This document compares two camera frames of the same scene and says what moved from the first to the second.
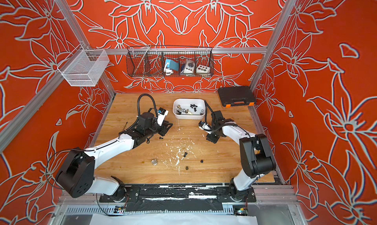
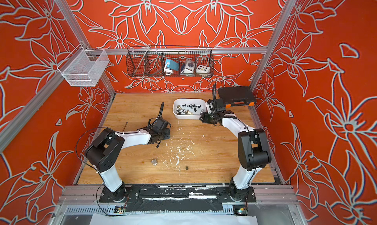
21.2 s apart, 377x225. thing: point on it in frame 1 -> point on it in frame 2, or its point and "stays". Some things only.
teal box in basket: [174, 65] stays
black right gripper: [209, 138] -> [204, 119]
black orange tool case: [236, 96] stays
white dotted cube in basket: [201, 69] stays
